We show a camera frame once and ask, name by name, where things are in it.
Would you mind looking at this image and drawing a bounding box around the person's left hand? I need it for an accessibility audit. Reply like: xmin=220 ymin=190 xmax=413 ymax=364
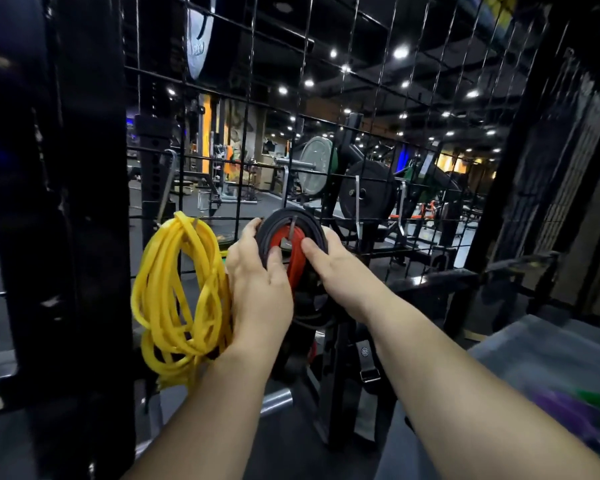
xmin=225 ymin=217 xmax=295 ymax=361

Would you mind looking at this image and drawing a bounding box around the person's right hand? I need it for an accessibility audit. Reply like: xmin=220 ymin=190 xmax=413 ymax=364
xmin=300 ymin=227 xmax=397 ymax=324

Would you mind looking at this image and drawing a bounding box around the red resistance band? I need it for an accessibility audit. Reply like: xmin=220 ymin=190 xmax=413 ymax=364
xmin=269 ymin=225 xmax=308 ymax=291

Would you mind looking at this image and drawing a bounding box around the black resistance band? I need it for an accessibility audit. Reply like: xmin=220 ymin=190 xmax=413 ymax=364
xmin=255 ymin=208 xmax=337 ymax=330

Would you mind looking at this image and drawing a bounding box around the person's right forearm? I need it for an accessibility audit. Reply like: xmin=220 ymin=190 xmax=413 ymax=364
xmin=362 ymin=292 xmax=600 ymax=480

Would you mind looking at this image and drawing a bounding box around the person's left forearm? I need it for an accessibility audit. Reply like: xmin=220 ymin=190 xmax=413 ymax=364
xmin=122 ymin=342 xmax=281 ymax=480

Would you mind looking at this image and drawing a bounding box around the black weight plate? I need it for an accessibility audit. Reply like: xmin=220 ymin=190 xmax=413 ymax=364
xmin=338 ymin=160 xmax=399 ymax=223

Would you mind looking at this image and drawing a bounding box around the grey weight plate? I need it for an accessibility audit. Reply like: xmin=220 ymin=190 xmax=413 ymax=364
xmin=297 ymin=136 xmax=335 ymax=197

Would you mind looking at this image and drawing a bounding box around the bunch of yellow resistance bands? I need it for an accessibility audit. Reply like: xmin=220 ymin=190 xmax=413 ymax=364
xmin=130 ymin=211 xmax=234 ymax=391

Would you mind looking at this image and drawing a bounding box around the chrome bar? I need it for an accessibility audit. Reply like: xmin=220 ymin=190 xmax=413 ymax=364
xmin=259 ymin=389 xmax=294 ymax=416

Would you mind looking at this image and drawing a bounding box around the black perforated rack upright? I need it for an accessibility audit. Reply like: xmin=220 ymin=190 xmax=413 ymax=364
xmin=134 ymin=114 xmax=177 ymax=248

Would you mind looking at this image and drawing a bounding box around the row of ceiling spot lights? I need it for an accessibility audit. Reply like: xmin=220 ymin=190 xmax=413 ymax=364
xmin=165 ymin=42 xmax=503 ymax=165

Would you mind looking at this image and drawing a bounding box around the white hanging sign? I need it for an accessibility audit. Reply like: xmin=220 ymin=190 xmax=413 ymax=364
xmin=186 ymin=0 xmax=217 ymax=81

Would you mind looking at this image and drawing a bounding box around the purple resistance band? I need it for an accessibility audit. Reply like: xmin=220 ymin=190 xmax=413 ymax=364
xmin=529 ymin=389 xmax=600 ymax=468

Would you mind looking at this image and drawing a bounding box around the orange gym frame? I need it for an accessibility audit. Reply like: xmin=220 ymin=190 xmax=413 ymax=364
xmin=389 ymin=200 xmax=438 ymax=221

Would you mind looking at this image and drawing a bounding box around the black strap with buckle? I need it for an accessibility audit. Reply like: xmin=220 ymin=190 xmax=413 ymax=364
xmin=354 ymin=339 xmax=384 ymax=386

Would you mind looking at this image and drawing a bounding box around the black wire grid panel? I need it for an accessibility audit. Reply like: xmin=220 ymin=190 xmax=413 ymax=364
xmin=122 ymin=0 xmax=551 ymax=300

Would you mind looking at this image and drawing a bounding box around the black steel frame post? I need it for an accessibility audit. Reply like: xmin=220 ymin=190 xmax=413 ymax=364
xmin=0 ymin=0 xmax=137 ymax=480

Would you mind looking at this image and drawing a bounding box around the black slanted frame post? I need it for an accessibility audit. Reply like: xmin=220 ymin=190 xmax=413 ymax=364
xmin=442 ymin=10 xmax=573 ymax=338

